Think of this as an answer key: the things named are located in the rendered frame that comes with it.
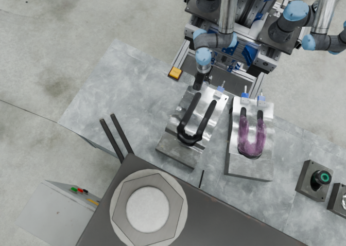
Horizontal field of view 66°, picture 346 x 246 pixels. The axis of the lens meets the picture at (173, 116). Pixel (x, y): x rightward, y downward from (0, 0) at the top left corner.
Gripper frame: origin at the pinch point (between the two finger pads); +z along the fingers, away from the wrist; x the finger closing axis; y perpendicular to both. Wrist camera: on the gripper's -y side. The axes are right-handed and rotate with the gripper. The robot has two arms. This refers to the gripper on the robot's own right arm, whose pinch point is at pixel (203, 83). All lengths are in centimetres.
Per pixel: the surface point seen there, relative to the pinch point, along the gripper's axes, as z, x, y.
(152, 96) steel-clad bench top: 8.2, 27.8, -18.5
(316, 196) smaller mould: 15, -87, -31
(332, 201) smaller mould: 20, -97, -29
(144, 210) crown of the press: -118, -22, -59
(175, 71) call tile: 8.3, 21.9, 3.1
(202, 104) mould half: 5.1, -4.8, -10.9
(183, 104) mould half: 3.2, 5.7, -16.3
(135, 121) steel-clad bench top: 5.3, 29.1, -38.3
